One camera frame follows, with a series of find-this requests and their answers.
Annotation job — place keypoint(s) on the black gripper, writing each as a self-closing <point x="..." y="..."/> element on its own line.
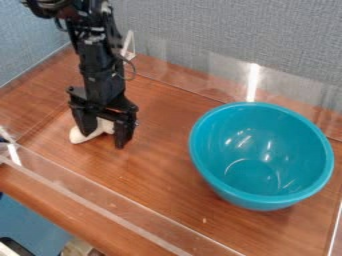
<point x="101" y="97"/>

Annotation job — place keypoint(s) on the white mushroom with red cap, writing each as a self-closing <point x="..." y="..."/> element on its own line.
<point x="102" y="127"/>

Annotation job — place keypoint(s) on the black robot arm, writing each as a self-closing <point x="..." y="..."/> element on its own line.
<point x="85" y="20"/>

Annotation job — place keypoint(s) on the blue plastic bowl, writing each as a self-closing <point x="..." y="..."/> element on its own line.
<point x="261" y="155"/>

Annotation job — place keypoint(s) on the clear acrylic front barrier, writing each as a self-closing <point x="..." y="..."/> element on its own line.
<point x="112" y="222"/>

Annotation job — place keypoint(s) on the clear acrylic barrier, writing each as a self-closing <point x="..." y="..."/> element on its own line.
<point x="229" y="80"/>
<point x="112" y="222"/>

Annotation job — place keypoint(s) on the clear acrylic back barrier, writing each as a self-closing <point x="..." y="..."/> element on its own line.
<point x="229" y="80"/>

